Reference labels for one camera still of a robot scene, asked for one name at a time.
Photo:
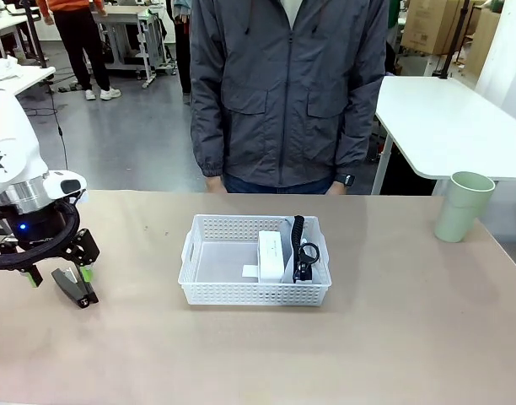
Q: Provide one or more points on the person's right hand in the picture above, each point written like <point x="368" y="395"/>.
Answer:
<point x="214" y="185"/>

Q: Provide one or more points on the person's left hand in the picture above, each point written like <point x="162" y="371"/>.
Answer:
<point x="338" y="190"/>

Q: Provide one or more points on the black stapler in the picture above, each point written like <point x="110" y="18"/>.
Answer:
<point x="72" y="291"/>

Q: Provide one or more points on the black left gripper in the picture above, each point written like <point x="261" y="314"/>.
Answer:
<point x="39" y="228"/>

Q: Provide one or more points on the white background desk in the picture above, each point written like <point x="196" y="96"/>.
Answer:
<point x="127" y="25"/>

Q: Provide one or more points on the person's blue jeans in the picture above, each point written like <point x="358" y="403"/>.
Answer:
<point x="249" y="185"/>

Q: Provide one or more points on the background person dark trousers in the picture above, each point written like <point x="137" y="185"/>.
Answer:
<point x="182" y="50"/>

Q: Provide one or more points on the white desk with cloth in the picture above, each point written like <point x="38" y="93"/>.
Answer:
<point x="17" y="78"/>

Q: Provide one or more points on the tall cardboard box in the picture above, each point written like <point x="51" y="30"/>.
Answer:
<point x="483" y="38"/>

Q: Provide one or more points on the white side table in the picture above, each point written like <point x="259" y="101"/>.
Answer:
<point x="443" y="126"/>

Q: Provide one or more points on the black stand pole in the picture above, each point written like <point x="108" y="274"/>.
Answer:
<point x="452" y="42"/>

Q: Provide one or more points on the pale green plastic cup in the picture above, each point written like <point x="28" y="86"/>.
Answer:
<point x="460" y="211"/>

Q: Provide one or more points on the white perforated plastic basket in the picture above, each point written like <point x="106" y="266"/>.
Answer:
<point x="224" y="291"/>

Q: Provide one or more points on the background person orange top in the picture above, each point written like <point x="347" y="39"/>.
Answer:
<point x="79" y="42"/>

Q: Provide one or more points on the person's left forearm grey sleeve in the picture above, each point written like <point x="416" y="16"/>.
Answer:
<point x="355" y="139"/>

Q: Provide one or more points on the person in grey jacket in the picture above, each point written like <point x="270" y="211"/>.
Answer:
<point x="283" y="105"/>

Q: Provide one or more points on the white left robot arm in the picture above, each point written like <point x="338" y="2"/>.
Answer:
<point x="5" y="139"/>

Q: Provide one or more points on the black smartwatch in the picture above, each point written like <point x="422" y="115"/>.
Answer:
<point x="345" y="179"/>

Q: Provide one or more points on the person's right forearm grey sleeve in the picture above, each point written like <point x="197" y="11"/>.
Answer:
<point x="205" y="139"/>

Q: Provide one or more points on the large cardboard box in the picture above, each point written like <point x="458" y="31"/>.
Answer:
<point x="431" y="25"/>

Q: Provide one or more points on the white rectangular box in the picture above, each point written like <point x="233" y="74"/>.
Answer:
<point x="270" y="257"/>

